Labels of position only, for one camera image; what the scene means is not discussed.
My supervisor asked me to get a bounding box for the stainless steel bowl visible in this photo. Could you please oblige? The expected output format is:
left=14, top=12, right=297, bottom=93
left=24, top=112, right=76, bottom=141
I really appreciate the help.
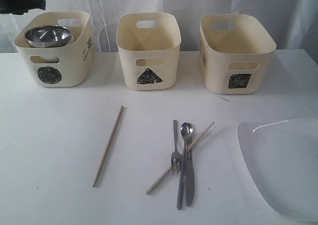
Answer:
left=24, top=25, right=74, bottom=48

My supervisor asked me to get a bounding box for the cream bin with triangle mark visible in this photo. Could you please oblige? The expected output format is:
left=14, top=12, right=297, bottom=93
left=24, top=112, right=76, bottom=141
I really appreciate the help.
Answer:
left=116, top=12, right=181, bottom=90

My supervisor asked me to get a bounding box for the white curtain backdrop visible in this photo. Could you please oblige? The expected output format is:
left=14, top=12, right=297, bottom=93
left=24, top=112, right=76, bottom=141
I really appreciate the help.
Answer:
left=0, top=0, right=318, bottom=54

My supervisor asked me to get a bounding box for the cream bin with square mark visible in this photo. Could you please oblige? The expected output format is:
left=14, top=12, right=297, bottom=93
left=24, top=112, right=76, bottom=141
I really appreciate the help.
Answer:
left=199, top=14, right=276, bottom=94

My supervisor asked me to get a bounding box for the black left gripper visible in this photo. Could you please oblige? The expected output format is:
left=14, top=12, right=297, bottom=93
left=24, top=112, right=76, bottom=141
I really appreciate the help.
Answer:
left=0, top=0, right=46, bottom=14

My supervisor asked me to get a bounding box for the white square plate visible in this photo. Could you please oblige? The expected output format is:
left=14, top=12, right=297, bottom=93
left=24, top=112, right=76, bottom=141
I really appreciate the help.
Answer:
left=237, top=117, right=318, bottom=222

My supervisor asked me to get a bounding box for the steel table knife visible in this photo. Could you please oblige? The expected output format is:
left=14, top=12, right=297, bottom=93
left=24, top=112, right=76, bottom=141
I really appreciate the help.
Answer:
left=185, top=150, right=195, bottom=207

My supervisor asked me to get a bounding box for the cream bin with circle mark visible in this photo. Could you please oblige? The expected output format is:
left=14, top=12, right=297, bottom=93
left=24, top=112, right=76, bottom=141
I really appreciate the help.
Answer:
left=13, top=11, right=94, bottom=87

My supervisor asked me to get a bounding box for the wooden chopstick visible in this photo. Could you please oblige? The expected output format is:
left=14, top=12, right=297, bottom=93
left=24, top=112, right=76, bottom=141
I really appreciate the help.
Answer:
left=92, top=105, right=124, bottom=188
left=145, top=121, right=215, bottom=195

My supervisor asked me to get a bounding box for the steel fork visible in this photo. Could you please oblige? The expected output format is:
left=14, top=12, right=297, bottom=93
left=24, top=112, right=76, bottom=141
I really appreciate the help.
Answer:
left=170, top=120, right=182, bottom=174

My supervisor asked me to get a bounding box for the steel spoon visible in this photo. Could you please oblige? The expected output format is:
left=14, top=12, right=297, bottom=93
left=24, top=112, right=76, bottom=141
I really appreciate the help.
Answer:
left=176, top=122, right=193, bottom=210

